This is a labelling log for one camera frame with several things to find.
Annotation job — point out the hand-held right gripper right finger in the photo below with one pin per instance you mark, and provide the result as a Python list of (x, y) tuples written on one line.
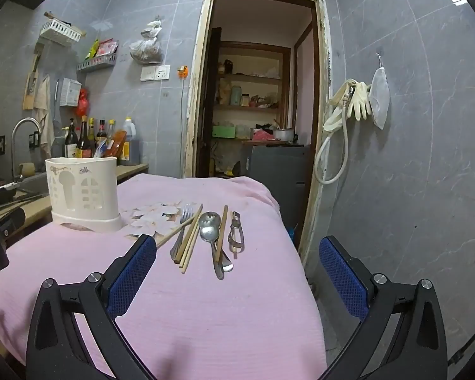
[(342, 281)]

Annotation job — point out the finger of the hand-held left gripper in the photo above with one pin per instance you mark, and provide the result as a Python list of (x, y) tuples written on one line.
[(10, 221)]

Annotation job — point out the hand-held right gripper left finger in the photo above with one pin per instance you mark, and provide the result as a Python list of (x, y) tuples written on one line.
[(130, 279)]

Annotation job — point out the wooden chopstick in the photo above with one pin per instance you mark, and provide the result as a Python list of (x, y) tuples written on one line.
[(223, 229), (190, 231), (190, 246), (174, 235)]

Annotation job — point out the cream plastic utensil holder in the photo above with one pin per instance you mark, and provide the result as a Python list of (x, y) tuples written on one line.
[(83, 190)]

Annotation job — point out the metal fork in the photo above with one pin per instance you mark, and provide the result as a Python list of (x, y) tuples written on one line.
[(186, 215)]

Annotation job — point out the metal spoon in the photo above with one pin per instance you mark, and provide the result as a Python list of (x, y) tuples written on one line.
[(208, 233), (210, 219)]

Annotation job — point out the metal peeler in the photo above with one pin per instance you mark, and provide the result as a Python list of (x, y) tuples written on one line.
[(235, 217)]

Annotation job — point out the stainless steel sink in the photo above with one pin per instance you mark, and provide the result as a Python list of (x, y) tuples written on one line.
[(31, 185)]

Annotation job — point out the beige round cup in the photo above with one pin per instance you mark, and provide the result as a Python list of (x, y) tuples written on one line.
[(25, 169)]

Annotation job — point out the dark white-label wine bottle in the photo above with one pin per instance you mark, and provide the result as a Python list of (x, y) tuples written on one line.
[(71, 142)]

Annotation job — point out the curved metal faucet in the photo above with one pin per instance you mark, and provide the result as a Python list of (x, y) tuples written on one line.
[(23, 120)]

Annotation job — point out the dark red-label sauce bottle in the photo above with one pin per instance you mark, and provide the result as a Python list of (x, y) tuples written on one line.
[(84, 139)]

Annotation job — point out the blue and white packet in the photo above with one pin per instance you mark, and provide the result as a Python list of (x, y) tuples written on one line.
[(99, 150)]

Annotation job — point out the beige hanging towel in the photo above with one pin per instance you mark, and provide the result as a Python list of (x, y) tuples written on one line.
[(43, 103)]

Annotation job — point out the slim dark sauce bottle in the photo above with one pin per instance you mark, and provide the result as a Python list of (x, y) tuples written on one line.
[(92, 128)]

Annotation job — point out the black-cap sauce bottle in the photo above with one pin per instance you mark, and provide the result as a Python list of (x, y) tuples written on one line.
[(101, 131)]

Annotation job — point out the grey cabinet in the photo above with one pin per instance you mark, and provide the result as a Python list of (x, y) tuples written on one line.
[(277, 170)]

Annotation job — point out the orange seasoning packet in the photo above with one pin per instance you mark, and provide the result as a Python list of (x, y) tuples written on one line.
[(118, 142)]

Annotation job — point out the large brown oil jug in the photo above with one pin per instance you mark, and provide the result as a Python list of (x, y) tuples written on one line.
[(128, 144)]

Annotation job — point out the yellow-cap clear bottle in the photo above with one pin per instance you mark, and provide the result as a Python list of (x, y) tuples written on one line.
[(111, 128)]

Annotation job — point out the red plastic bag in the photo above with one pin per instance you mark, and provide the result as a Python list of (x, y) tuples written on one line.
[(83, 103)]

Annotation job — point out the metal pot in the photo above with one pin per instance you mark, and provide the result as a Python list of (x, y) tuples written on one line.
[(284, 134)]

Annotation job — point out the pink crumpled cloth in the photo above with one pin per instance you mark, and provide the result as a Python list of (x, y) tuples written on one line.
[(263, 135)]

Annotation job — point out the green box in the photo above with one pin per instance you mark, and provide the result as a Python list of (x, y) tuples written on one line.
[(223, 131)]

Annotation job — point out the cream rubber glove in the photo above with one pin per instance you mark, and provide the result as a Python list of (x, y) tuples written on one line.
[(362, 103), (337, 95)]

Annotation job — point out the white mesh bag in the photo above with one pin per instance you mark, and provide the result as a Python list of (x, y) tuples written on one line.
[(380, 95)]

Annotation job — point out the green snack packet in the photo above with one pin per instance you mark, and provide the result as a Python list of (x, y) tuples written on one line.
[(93, 49)]

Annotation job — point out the red snack packet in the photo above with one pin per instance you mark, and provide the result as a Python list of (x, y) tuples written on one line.
[(106, 47)]

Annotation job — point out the clear hanging plastic bag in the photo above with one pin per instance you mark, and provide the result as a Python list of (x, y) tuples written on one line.
[(146, 47)]

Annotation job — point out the wooden shelf unit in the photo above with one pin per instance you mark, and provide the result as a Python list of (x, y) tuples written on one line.
[(253, 78)]

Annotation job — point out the black wall hook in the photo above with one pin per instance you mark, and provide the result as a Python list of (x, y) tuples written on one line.
[(0, 144), (33, 140)]

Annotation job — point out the small white wall basket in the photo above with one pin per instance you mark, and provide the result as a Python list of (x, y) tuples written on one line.
[(69, 92)]

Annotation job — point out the grey wall rack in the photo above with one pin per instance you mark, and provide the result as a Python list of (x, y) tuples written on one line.
[(97, 63)]

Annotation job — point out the wooden door frame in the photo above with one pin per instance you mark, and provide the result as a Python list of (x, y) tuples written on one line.
[(194, 99)]

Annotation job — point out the white plastic wall basket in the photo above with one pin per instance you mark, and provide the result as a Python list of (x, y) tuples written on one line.
[(59, 33)]

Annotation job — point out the white wall socket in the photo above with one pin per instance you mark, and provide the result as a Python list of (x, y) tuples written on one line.
[(155, 73)]

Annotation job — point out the orange wall hook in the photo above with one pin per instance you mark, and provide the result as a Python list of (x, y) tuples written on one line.
[(183, 72)]

